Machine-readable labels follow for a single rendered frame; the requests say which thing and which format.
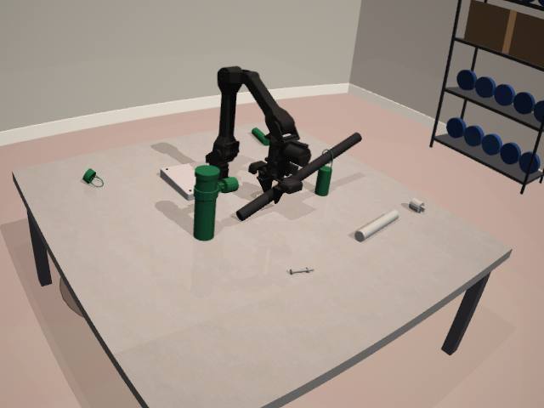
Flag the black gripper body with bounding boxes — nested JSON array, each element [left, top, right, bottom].
[[248, 155, 303, 194]]

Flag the dark grey bolt with nut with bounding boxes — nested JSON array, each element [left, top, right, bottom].
[[290, 267, 315, 275]]

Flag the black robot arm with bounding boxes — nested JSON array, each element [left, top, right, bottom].
[[205, 65, 312, 182]]

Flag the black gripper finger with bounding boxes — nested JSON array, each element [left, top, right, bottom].
[[257, 176, 273, 193], [273, 185, 284, 204]]

